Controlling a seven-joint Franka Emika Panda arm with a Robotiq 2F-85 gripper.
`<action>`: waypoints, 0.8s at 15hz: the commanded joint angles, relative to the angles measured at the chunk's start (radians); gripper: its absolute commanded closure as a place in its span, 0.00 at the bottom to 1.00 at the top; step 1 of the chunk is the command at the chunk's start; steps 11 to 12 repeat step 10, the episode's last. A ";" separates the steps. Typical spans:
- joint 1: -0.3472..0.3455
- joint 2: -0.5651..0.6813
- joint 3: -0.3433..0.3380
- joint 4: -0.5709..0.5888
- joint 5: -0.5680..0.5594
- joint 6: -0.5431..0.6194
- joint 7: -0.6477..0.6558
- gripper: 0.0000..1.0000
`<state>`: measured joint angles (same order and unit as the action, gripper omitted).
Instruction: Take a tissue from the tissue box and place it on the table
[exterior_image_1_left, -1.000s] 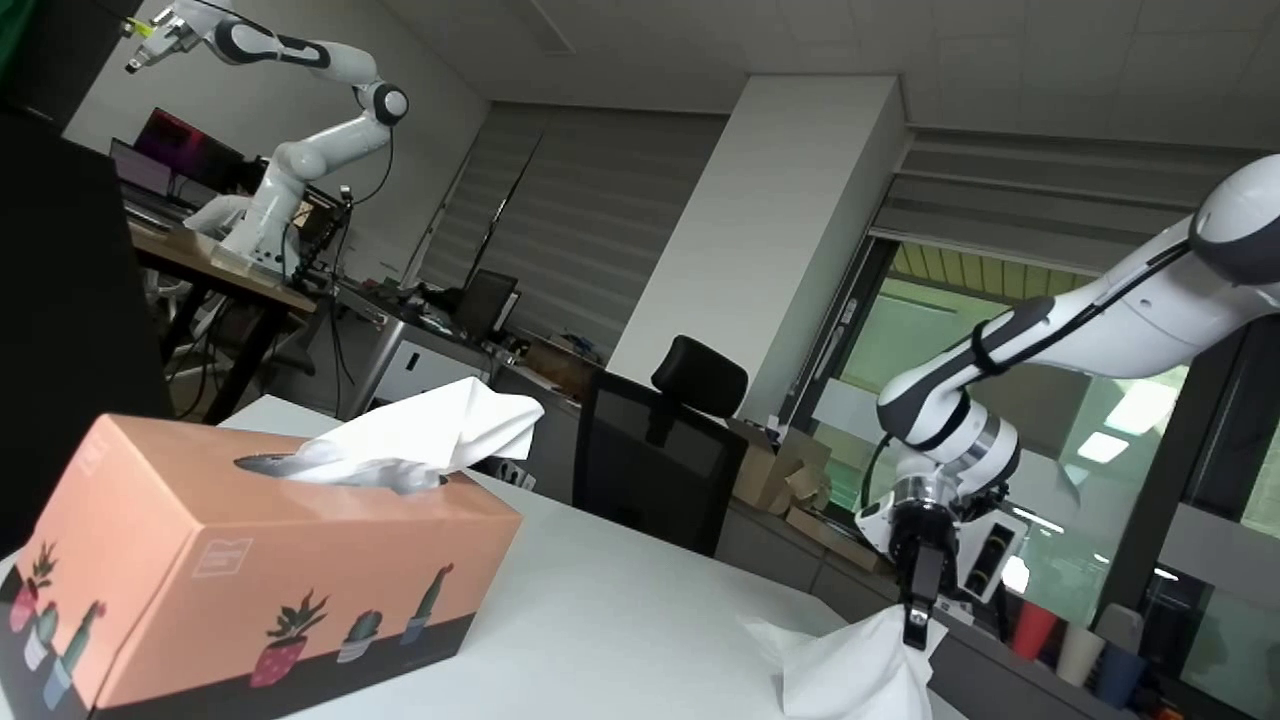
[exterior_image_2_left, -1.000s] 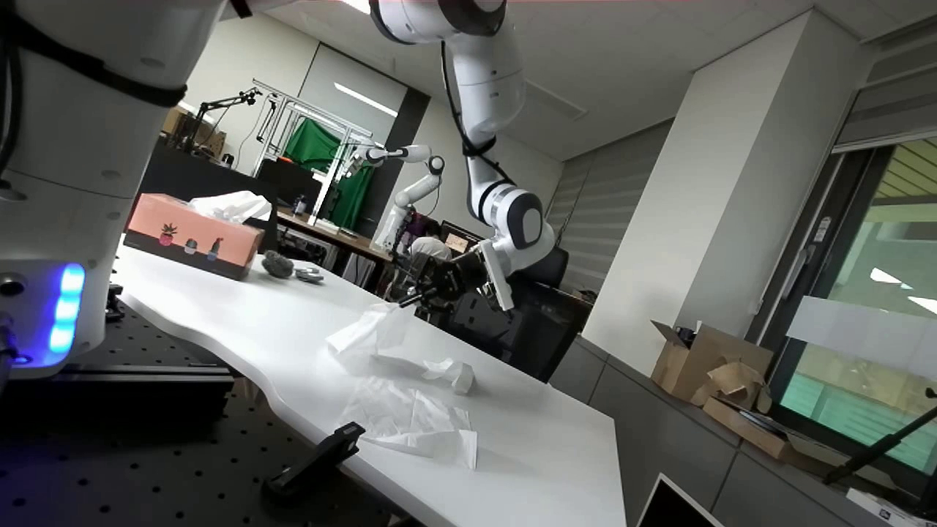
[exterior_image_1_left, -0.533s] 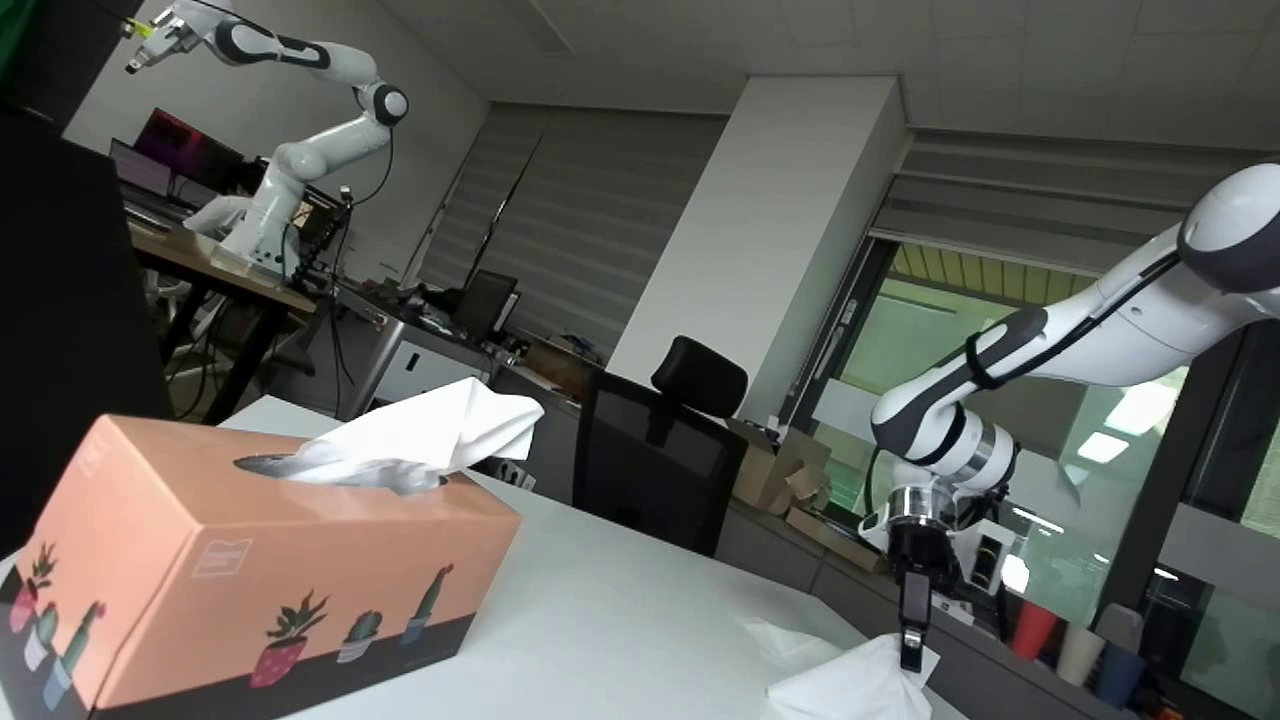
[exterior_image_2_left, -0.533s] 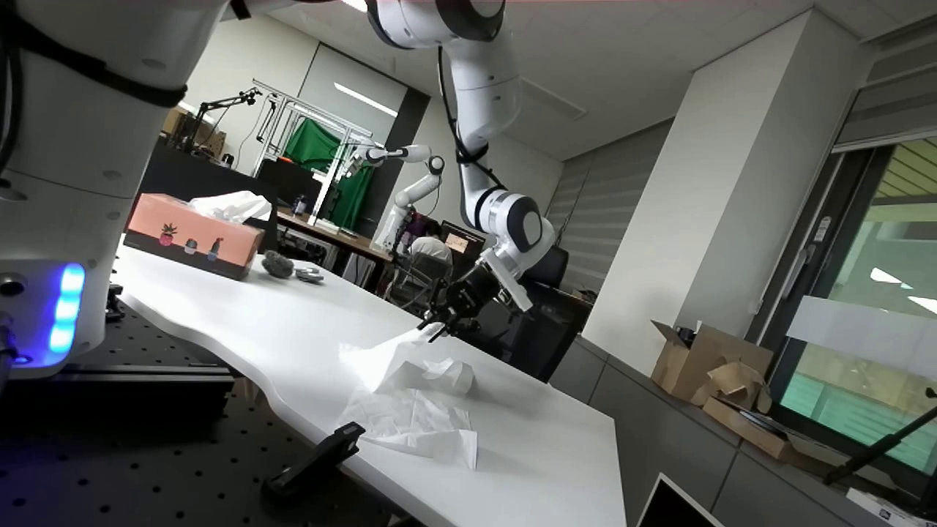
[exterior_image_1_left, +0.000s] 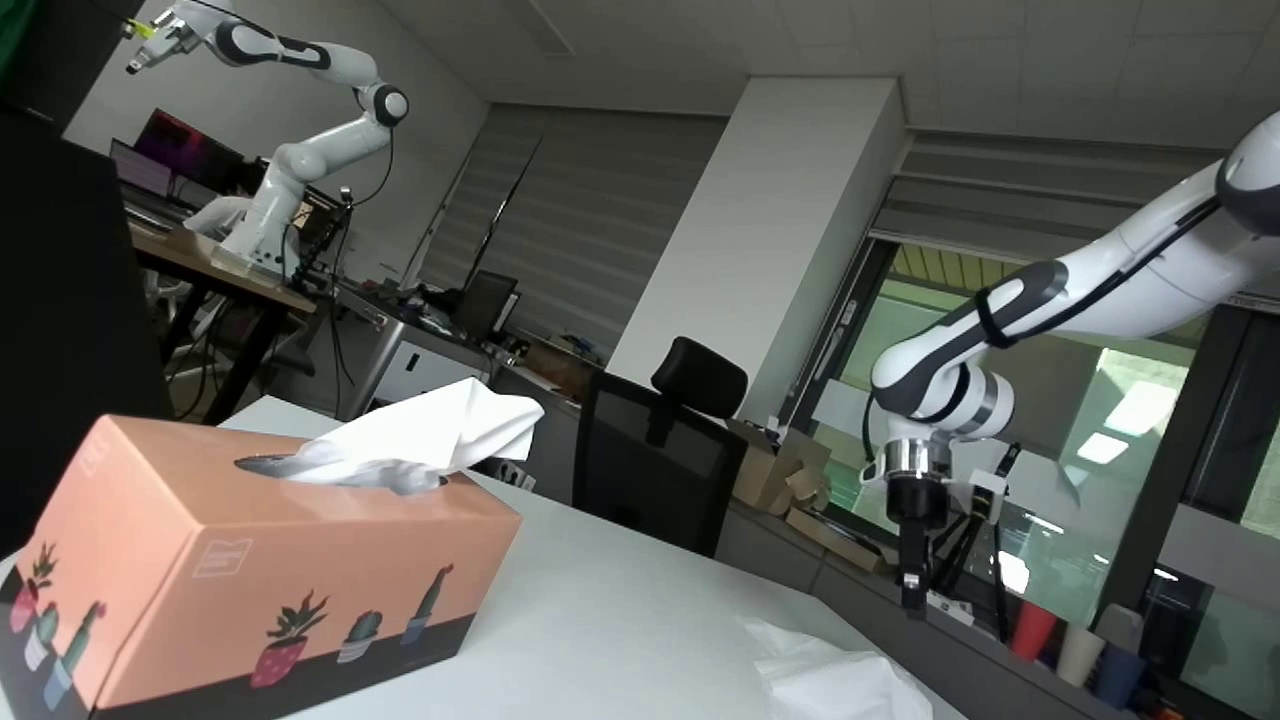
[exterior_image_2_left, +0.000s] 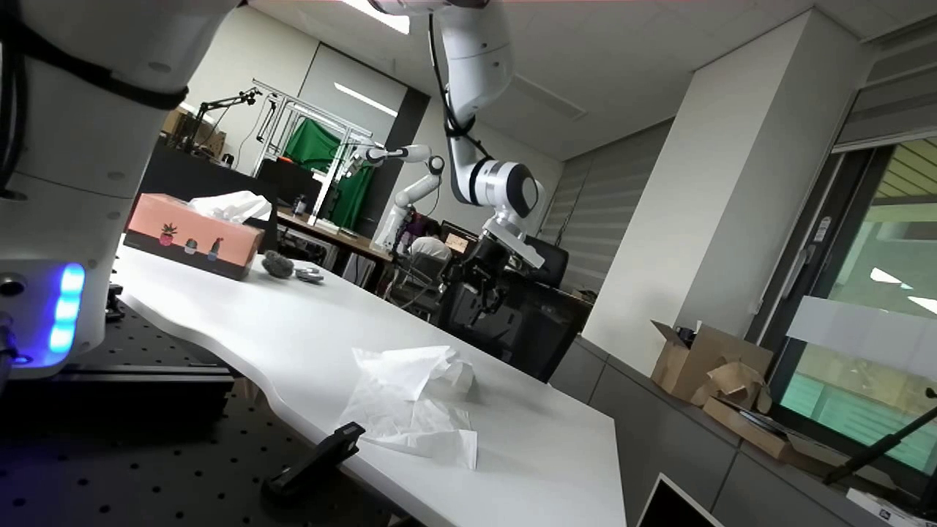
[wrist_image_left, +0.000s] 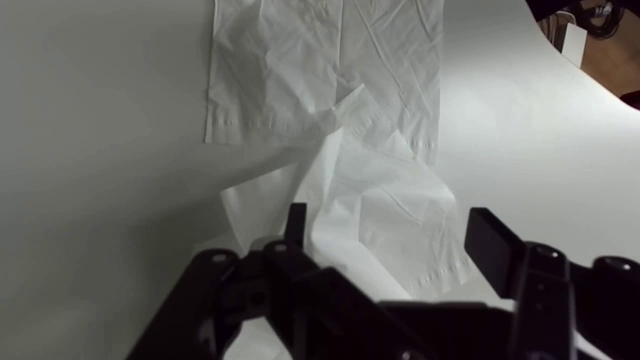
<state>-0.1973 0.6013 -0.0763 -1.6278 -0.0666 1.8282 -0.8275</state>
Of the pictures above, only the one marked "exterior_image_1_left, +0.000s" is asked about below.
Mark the monitor with pink screen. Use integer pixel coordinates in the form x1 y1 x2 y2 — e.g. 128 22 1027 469
107 102 273 207

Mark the blue cup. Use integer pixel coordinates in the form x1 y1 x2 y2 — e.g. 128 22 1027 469
1090 635 1148 712

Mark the white pulled tissue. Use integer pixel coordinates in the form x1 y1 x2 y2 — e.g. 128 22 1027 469
770 649 942 720

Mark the white tissue sticking up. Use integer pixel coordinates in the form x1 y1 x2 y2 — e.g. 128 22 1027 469
235 376 548 499

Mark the white cup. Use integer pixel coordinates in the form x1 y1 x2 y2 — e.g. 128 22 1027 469
1055 621 1104 693

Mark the black open laptop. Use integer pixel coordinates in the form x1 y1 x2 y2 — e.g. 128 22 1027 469
447 267 528 340

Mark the red cup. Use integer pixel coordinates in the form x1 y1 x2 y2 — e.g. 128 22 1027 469
1005 599 1066 668

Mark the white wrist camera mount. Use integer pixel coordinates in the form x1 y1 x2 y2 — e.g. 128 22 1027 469
959 445 1027 541

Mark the flat cardboard piece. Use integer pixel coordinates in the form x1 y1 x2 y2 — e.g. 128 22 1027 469
779 502 890 578

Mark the pink tissue box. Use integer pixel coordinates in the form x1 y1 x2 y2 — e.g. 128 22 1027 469
0 413 528 720

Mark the wooden desk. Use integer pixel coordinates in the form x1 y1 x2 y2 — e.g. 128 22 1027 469
126 216 327 321

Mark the crumpled clear plastic bag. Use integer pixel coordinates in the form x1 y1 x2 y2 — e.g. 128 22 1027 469
737 610 872 681

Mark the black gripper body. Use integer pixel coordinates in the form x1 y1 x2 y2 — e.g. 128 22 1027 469
886 445 950 578

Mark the open cardboard box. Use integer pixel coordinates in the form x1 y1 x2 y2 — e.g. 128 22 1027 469
729 422 839 519

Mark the grey window blind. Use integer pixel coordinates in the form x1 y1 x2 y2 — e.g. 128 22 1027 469
872 126 1236 267

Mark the black office chair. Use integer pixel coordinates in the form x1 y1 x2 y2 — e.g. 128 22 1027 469
569 333 756 565

